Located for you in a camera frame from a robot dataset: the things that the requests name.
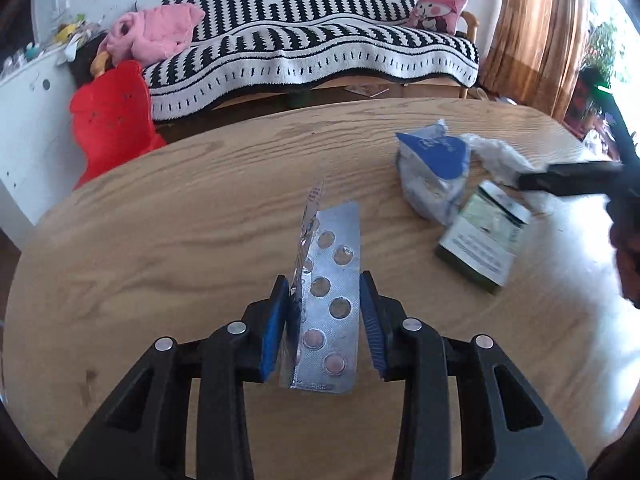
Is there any white cabinet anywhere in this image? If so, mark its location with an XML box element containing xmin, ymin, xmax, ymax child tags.
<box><xmin>0</xmin><ymin>45</ymin><xmax>88</xmax><ymax>251</ymax></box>

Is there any green white carton box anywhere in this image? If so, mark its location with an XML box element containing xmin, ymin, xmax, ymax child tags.
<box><xmin>435</xmin><ymin>180</ymin><xmax>532</xmax><ymax>295</ymax></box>

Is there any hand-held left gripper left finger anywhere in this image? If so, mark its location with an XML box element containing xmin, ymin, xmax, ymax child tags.
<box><xmin>57</xmin><ymin>274</ymin><xmax>291</xmax><ymax>480</ymax></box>

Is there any brown curtain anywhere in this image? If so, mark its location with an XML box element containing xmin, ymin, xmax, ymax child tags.
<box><xmin>477</xmin><ymin>0</ymin><xmax>593</xmax><ymax>121</ymax></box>

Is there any blue white crumpled bag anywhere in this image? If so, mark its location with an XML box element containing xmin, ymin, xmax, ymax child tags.
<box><xmin>395</xmin><ymin>119</ymin><xmax>472</xmax><ymax>226</ymax></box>

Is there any pink printed cushion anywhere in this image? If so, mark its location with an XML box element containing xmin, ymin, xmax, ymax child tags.
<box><xmin>404</xmin><ymin>0</ymin><xmax>469</xmax><ymax>36</ymax></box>

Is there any red cloth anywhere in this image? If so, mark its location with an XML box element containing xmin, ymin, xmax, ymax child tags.
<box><xmin>69</xmin><ymin>60</ymin><xmax>168</xmax><ymax>191</ymax></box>

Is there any black white striped sofa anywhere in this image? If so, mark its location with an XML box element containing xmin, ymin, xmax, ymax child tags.
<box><xmin>142</xmin><ymin>0</ymin><xmax>480</xmax><ymax>122</ymax></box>

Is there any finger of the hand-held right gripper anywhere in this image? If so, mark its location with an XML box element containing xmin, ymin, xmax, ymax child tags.
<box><xmin>517</xmin><ymin>160</ymin><xmax>626</xmax><ymax>196</ymax></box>

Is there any white plastic bag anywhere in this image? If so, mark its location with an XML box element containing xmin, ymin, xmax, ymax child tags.
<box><xmin>460</xmin><ymin>132</ymin><xmax>551</xmax><ymax>216</ymax></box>

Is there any green potted plant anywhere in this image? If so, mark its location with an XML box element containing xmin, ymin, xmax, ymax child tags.
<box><xmin>582</xmin><ymin>20</ymin><xmax>623</xmax><ymax>86</ymax></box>

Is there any silver pill blister pack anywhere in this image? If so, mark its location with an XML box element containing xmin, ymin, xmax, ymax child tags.
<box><xmin>287</xmin><ymin>201</ymin><xmax>362</xmax><ymax>393</ymax></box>
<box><xmin>282</xmin><ymin>177</ymin><xmax>326</xmax><ymax>356</ymax></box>

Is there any heap of colourful clutter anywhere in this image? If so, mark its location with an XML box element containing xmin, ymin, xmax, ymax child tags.
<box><xmin>0</xmin><ymin>10</ymin><xmax>108</xmax><ymax>78</ymax></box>

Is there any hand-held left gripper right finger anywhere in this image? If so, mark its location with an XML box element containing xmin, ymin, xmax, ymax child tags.
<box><xmin>359</xmin><ymin>270</ymin><xmax>586</xmax><ymax>480</ymax></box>

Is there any pink clothing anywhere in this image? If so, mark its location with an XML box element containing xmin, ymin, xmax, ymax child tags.
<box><xmin>97</xmin><ymin>2</ymin><xmax>206</xmax><ymax>67</ymax></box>

